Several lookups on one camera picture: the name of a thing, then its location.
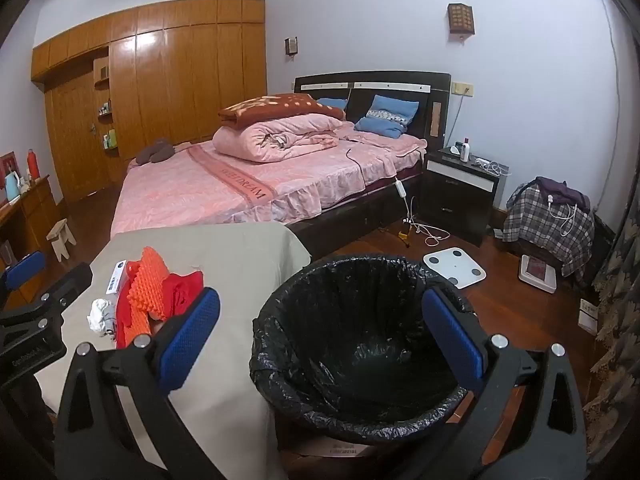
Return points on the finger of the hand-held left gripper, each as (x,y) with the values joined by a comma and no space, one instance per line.
(25,267)
(72,282)

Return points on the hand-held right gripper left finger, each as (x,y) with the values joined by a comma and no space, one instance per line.
(190,340)

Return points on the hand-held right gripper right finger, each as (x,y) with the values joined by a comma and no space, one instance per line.
(452,330)

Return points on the white tissue wad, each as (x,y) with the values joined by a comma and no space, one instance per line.
(100,316)

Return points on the small white box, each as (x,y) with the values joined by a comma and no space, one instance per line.
(117,277)

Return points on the red cloth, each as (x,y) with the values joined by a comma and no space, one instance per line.
(187,287)

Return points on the black-lined trash bin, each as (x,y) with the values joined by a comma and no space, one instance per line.
(360,360)

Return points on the small wooden stool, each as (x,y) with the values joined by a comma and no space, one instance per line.
(60,237)

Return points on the wooden dresser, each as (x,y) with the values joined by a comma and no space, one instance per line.
(35,215)

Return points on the white bathroom scale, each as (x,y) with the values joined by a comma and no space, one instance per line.
(455,267)

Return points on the light blue kettle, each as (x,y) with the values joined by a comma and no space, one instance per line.
(12,186)

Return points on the beige tablecloth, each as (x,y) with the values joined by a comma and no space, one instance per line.
(215,255)

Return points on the red thermos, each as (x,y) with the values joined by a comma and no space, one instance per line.
(33,166)

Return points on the white scale red top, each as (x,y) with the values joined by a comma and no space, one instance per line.
(537,272)

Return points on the yellow power strip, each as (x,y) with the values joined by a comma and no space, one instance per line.
(404,232)

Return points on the dark nightstand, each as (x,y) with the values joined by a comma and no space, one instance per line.
(455,200)

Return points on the plaid cloth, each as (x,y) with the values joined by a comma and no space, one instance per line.
(540,230)

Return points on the white cardboard box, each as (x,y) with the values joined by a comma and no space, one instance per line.
(588,316)

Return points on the brown plush slipper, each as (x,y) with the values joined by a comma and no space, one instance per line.
(145,156)
(164,151)

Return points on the green box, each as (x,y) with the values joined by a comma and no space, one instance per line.
(111,138)

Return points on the pink bedspread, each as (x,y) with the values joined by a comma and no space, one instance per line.
(200,185)

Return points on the patterned curtain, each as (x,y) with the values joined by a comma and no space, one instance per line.
(617,320)

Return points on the white power strip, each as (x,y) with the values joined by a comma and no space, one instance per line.
(482,162)

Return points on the white bottle red cap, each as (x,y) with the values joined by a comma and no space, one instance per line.
(465,152)

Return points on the purple cloth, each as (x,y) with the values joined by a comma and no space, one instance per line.
(565,190)

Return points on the patterned blue pillow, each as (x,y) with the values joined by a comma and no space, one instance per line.
(385,125)

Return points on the folded pink quilt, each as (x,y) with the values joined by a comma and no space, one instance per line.
(270,137)

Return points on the wooden wardrobe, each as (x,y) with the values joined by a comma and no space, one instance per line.
(175,85)

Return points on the dark wooden bed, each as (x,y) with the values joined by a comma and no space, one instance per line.
(400,97)

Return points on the plain blue pillow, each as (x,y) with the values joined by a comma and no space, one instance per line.
(332,104)

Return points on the red photo frame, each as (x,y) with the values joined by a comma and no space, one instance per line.
(7,162)

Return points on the wall socket with plug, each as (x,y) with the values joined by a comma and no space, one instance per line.
(462,88)

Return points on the small wall lamp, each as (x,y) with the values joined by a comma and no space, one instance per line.
(291,46)

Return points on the wooden lattice wall lamp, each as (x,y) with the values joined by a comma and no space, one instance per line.
(460,17)

